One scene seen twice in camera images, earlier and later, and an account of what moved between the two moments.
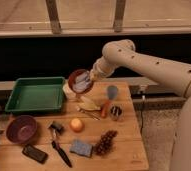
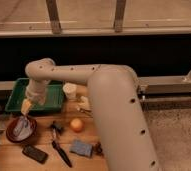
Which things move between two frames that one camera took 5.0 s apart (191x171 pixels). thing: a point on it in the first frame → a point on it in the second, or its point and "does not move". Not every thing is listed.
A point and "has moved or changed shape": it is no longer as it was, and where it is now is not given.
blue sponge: x=81 y=148 does not move
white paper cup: x=68 y=92 does not move
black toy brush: x=56 y=126 does not move
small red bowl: x=79 y=81 has moved or changed shape
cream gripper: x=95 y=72 → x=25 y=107
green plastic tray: x=37 y=94 does not move
